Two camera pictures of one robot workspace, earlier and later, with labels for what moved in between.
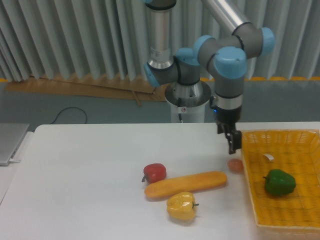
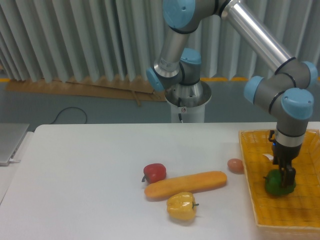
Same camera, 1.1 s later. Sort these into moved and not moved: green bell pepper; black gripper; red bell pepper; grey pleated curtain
Moved: black gripper
Not moved: green bell pepper; grey pleated curtain; red bell pepper
